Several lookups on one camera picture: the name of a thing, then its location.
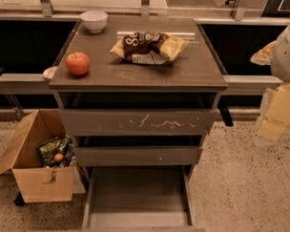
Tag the grey drawer cabinet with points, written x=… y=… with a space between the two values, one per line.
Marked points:
x=192 y=82

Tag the grey middle drawer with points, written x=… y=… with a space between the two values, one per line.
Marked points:
x=133 y=156

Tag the brown cardboard box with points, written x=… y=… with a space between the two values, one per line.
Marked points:
x=35 y=182

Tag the red apple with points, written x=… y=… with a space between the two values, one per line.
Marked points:
x=78 y=63

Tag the green snack bag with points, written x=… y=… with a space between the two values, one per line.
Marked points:
x=50 y=148

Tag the grey metal rail bench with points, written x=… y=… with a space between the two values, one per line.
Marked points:
x=36 y=84

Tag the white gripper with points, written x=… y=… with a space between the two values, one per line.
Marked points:
x=287 y=56

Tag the small orange fruit in box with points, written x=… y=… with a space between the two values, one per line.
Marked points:
x=58 y=157

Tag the grey open bottom drawer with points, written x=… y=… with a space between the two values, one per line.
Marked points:
x=139 y=199

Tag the brown yellow chip bag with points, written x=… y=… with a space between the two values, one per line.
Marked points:
x=150 y=48

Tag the white ceramic bowl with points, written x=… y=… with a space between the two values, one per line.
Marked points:
x=94 y=21

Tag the small white round disc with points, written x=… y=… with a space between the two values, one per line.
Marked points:
x=49 y=73

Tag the grey top drawer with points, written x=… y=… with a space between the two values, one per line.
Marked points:
x=138 y=122

